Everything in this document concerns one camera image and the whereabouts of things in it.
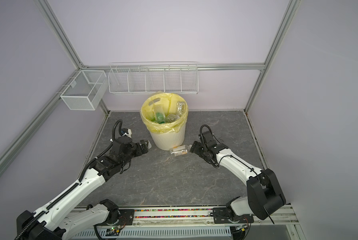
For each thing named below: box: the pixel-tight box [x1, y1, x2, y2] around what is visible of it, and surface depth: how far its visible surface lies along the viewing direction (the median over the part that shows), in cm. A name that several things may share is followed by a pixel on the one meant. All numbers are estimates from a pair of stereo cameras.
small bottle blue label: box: [165, 113, 180, 123], surface depth 91 cm
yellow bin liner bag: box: [140, 92, 189, 134], surface depth 89 cm
